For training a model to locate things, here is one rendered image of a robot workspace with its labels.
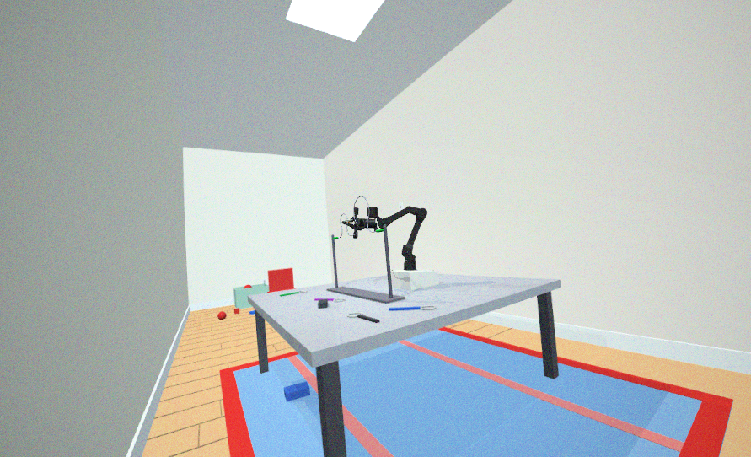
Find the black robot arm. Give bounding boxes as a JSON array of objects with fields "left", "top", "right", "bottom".
[{"left": 355, "top": 206, "right": 427, "bottom": 271}]

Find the blue rectangular block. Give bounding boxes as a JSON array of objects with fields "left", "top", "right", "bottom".
[{"left": 284, "top": 382, "right": 310, "bottom": 401}]

